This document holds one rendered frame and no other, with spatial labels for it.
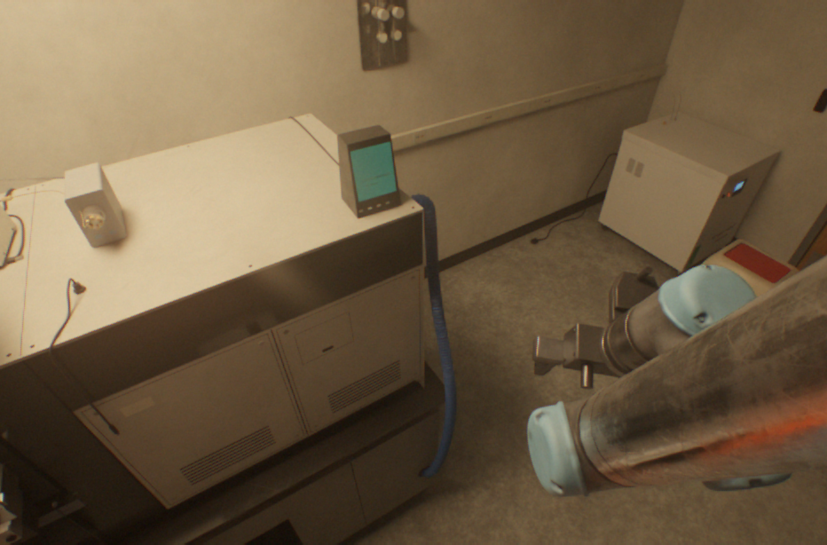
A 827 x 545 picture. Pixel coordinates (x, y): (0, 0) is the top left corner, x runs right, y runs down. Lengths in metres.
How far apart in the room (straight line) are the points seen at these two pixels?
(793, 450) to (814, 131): 3.32
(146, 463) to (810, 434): 1.20
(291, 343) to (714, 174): 2.54
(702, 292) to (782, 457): 0.24
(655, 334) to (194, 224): 0.93
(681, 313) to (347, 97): 1.86
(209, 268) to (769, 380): 0.89
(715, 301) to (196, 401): 0.99
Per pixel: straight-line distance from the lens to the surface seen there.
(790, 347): 0.20
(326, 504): 1.64
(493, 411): 2.37
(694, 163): 3.07
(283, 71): 2.01
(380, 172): 0.99
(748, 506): 2.56
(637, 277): 0.62
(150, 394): 1.07
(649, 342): 0.51
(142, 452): 1.21
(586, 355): 0.59
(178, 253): 1.03
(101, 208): 1.10
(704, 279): 0.47
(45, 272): 1.15
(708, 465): 0.28
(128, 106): 1.94
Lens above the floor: 2.00
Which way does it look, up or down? 41 degrees down
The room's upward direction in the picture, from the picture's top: 1 degrees counter-clockwise
